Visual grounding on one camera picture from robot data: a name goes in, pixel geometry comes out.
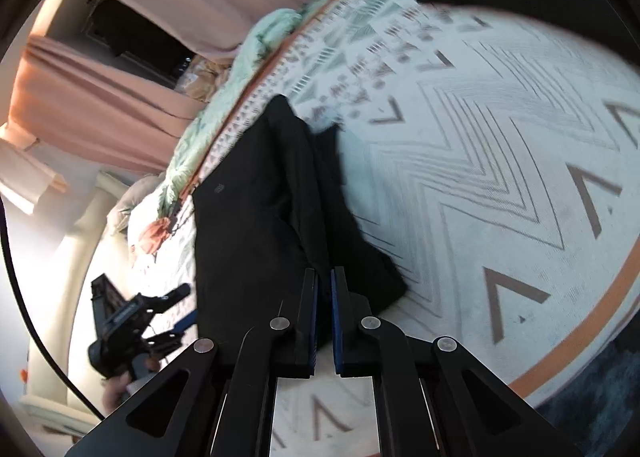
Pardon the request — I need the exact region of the black button-up shirt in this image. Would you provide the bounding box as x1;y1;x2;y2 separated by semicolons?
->
193;95;407;350

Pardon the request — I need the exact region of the person's left hand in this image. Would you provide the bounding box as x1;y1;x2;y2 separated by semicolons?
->
102;371;132;414

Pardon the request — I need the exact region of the white pillow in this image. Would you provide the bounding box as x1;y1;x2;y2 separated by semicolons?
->
106;172;165;235

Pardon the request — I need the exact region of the cream padded headboard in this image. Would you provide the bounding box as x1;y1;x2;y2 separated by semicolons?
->
20;172;129;437

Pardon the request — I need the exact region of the cream hanging garment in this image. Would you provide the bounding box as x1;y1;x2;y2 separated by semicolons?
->
0;122;68;215

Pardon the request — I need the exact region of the left pink curtain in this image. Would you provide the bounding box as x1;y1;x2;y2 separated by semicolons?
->
9;35;204;173

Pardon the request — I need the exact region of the patterned white bedspread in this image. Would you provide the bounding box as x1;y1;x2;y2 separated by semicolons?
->
124;0;640;457

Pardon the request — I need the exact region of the mint green quilt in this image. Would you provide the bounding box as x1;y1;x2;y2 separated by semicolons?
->
152;0;329;217

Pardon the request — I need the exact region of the black cable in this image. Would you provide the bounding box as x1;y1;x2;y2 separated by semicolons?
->
0;196;106;423

